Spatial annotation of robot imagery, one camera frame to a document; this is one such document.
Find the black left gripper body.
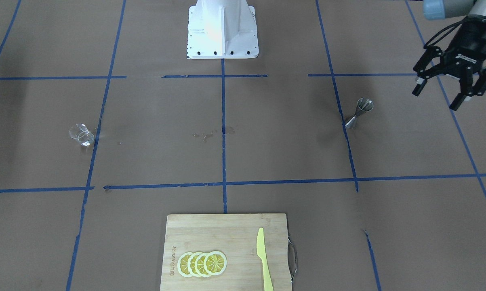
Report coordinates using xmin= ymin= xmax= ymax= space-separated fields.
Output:
xmin=441 ymin=16 xmax=486 ymax=79

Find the steel double jigger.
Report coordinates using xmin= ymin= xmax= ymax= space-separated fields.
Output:
xmin=344 ymin=97 xmax=374 ymax=129

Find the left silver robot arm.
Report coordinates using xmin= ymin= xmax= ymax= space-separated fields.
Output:
xmin=412 ymin=0 xmax=486 ymax=111

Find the clear glass shaker cup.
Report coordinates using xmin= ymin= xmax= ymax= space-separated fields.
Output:
xmin=69 ymin=124 xmax=95 ymax=147

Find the yellow plastic knife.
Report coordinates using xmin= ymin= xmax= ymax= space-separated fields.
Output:
xmin=256 ymin=227 xmax=274 ymax=291

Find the bamboo cutting board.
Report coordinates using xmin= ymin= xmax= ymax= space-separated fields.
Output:
xmin=160 ymin=213 xmax=292 ymax=291

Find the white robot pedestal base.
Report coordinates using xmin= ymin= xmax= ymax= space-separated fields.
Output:
xmin=186 ymin=0 xmax=259 ymax=59

